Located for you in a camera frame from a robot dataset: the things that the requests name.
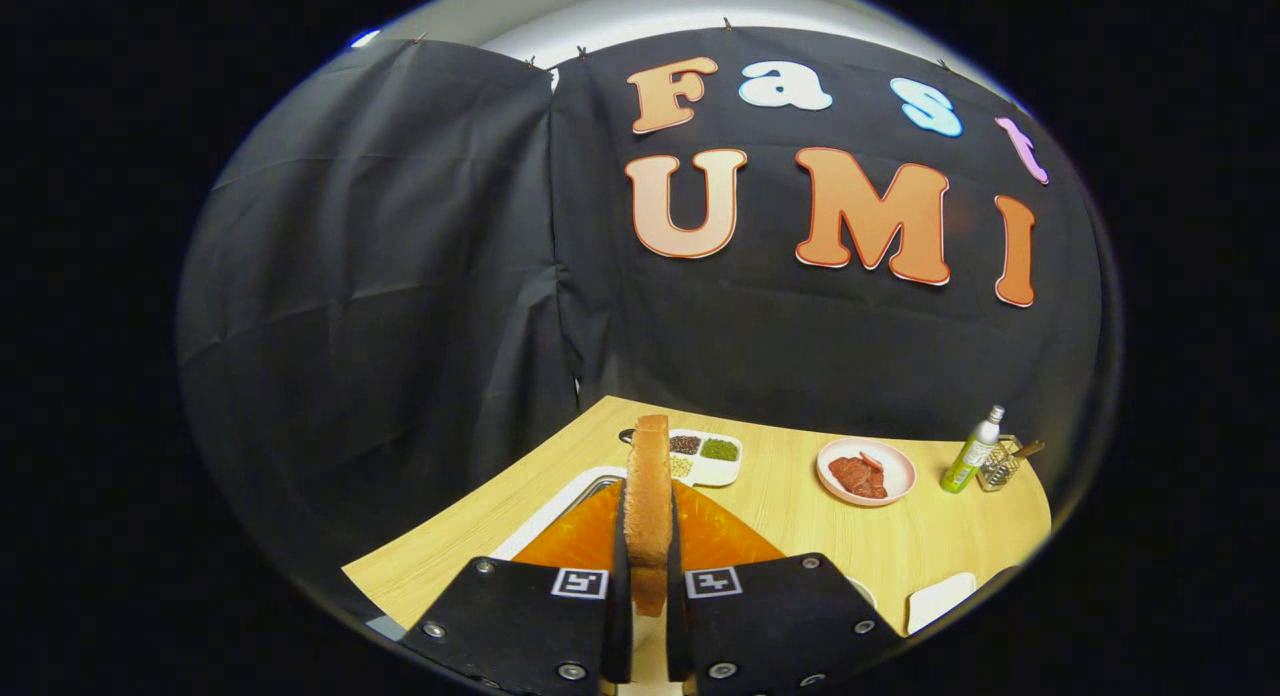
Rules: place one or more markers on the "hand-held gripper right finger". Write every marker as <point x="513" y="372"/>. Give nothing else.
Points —
<point x="780" y="626"/>

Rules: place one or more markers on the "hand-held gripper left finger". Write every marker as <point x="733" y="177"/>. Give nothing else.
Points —
<point x="520" y="626"/>

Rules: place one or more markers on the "toasted bread slice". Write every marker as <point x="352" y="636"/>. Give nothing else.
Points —
<point x="648" y="496"/>

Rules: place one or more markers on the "round white plate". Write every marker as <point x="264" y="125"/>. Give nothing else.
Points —
<point x="864" y="591"/>

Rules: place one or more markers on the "white toaster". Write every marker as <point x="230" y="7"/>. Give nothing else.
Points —
<point x="545" y="521"/>

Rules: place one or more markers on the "white square plate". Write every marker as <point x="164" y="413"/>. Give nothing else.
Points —
<point x="940" y="601"/>

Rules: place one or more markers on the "white divided condiment dish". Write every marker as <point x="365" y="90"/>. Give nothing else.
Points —
<point x="720" y="468"/>

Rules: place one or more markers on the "red meat pieces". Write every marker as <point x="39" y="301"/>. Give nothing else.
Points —
<point x="858" y="476"/>

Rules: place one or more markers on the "pink plate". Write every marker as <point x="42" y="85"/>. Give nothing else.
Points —
<point x="895" y="471"/>

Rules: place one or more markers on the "green label metal bottle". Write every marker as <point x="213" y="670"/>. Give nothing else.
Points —
<point x="970" y="456"/>

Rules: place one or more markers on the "black backdrop cloth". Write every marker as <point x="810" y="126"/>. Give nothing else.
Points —
<point x="400" y="276"/>

